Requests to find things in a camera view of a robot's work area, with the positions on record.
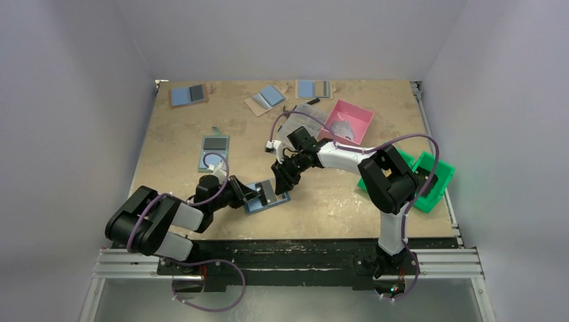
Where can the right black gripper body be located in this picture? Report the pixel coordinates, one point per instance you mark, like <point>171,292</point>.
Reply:
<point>287,169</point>

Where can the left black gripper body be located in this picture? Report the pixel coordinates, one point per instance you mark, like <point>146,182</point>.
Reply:
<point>227,196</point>

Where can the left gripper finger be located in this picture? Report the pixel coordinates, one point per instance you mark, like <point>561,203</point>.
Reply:
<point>240,191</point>
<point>259,199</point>

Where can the blue card holder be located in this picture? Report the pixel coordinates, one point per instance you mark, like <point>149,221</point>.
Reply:
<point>267,197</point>

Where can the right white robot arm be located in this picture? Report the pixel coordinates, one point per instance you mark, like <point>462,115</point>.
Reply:
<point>389,182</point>

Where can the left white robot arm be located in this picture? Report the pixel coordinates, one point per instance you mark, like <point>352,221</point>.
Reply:
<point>142,223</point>

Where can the teal open card holder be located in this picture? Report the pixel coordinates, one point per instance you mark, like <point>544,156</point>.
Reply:
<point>214,147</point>

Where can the cards in pink bin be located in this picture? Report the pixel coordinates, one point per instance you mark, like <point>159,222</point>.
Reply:
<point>342,129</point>

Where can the tan open card holder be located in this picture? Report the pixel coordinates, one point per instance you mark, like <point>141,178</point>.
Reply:
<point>267,99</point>

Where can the beige open card holder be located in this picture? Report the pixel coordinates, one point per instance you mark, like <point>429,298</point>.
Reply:
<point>314,89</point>

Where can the brown open card holder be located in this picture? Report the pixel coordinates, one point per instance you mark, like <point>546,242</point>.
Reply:
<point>189,95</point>

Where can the clear plastic organizer box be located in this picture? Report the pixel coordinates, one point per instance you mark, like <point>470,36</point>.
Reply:
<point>311,118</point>

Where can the pink plastic bin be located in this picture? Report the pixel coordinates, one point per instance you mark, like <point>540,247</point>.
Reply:
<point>358,117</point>

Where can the green plastic tray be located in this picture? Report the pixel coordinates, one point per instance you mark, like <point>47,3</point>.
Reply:
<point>409,159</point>

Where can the green tray lid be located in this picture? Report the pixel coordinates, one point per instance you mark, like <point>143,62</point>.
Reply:
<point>436,188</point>

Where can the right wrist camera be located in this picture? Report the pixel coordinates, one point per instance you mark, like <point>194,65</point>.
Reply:
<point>277,148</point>

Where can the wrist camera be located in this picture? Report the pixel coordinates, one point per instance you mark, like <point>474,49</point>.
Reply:
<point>219,170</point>
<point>277,148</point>

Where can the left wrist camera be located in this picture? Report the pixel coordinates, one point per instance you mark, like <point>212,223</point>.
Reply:
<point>219,170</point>

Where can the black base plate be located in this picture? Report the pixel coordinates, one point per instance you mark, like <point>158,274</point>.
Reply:
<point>289,262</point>

